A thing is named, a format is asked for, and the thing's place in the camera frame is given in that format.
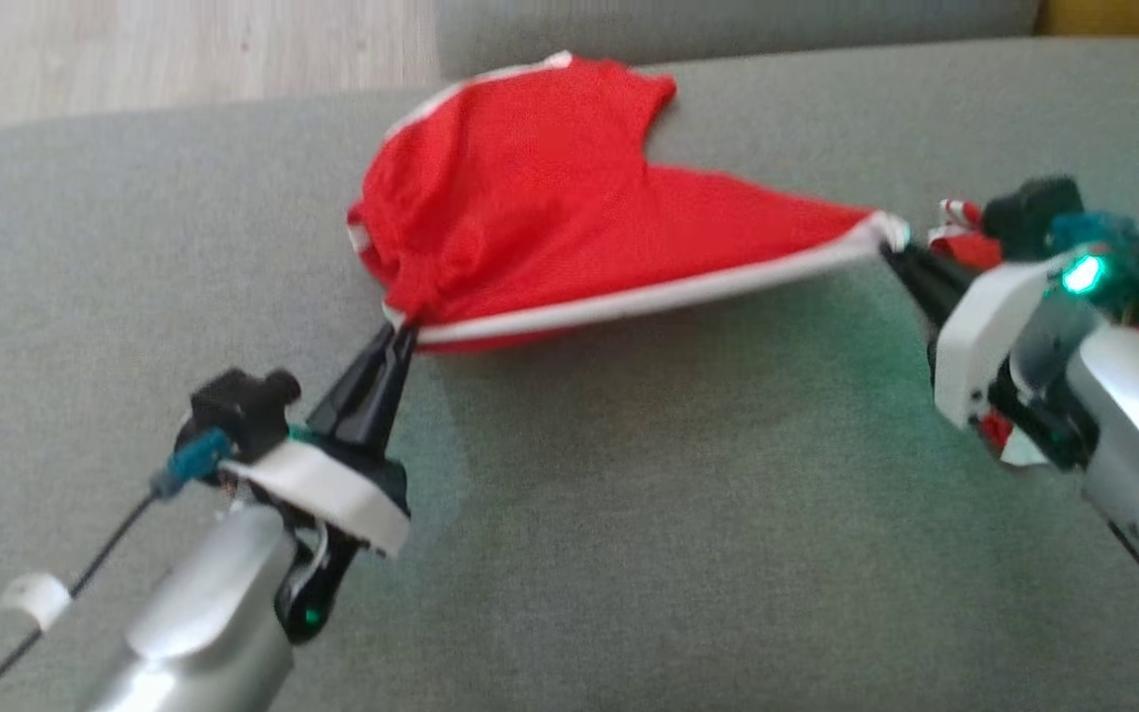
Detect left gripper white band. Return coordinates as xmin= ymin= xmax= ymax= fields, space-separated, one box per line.
xmin=222 ymin=323 xmax=420 ymax=645

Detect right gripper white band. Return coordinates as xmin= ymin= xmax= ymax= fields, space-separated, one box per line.
xmin=880 ymin=241 xmax=1100 ymax=472

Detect red Bulls 23 jersey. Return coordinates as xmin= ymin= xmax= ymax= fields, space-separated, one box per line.
xmin=346 ymin=50 xmax=913 ymax=356

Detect large grey sofa seat cushion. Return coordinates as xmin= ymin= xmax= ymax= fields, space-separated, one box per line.
xmin=0 ymin=38 xmax=1139 ymax=712

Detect yellow upholstered furniture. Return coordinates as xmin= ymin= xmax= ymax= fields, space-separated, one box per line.
xmin=1036 ymin=0 xmax=1139 ymax=48

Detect small grey sofa cushion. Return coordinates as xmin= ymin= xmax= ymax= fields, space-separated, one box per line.
xmin=434 ymin=0 xmax=1043 ymax=80

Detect left black cable teal plug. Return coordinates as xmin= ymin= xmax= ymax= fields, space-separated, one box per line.
xmin=0 ymin=426 xmax=235 ymax=712

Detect white left cable tag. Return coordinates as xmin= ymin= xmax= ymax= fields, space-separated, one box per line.
xmin=0 ymin=571 xmax=74 ymax=633

